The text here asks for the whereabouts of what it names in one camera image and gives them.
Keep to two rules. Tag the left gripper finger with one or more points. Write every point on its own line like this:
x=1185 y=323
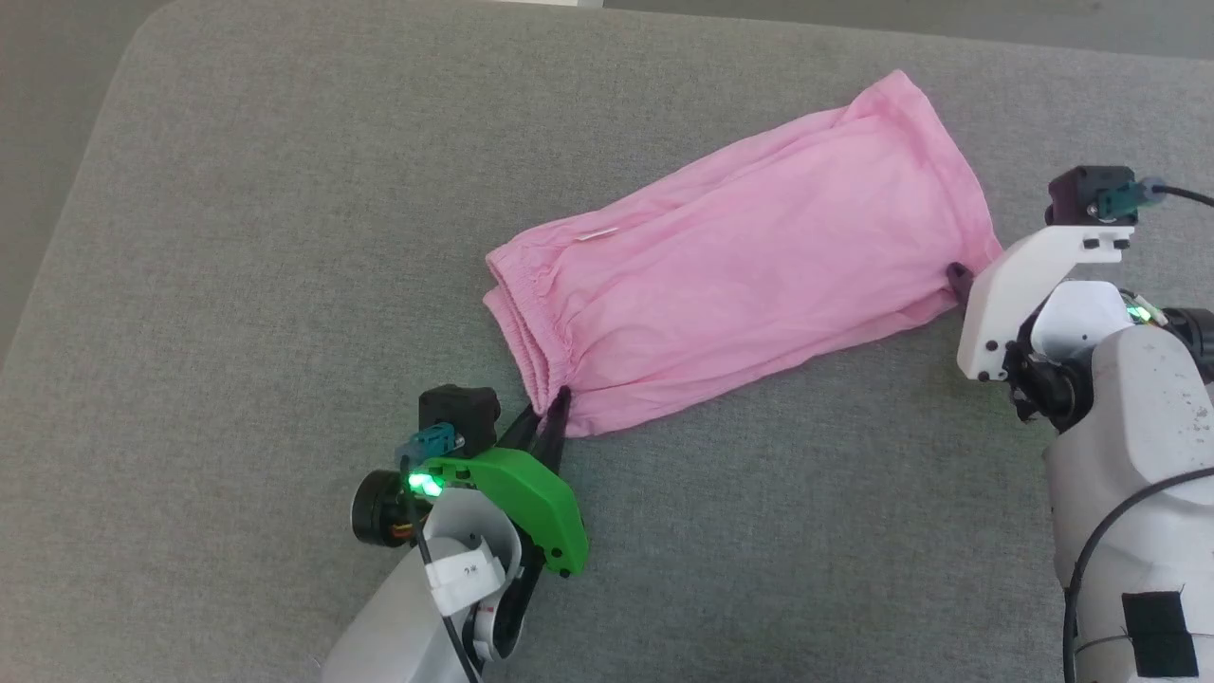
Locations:
x=555 y=436
x=522 y=434

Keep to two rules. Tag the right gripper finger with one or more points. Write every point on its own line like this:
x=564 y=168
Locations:
x=960 y=280

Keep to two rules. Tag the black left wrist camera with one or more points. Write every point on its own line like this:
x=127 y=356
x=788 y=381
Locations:
x=460 y=413

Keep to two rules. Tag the pink cloth garment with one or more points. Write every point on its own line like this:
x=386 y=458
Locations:
x=740 y=266

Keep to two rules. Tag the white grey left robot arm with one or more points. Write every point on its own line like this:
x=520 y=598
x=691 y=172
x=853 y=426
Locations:
x=398 y=626

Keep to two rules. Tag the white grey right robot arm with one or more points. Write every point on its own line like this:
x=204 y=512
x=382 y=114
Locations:
x=1138 y=408

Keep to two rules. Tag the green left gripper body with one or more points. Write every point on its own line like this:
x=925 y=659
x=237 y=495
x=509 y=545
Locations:
x=531 y=493

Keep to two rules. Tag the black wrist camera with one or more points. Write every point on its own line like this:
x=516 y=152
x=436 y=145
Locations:
x=1076 y=194
x=460 y=413

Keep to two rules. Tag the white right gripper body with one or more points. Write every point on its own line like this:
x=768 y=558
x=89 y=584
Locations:
x=1005 y=285

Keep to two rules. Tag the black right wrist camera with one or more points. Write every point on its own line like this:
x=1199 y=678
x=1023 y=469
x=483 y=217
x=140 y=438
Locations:
x=1076 y=194

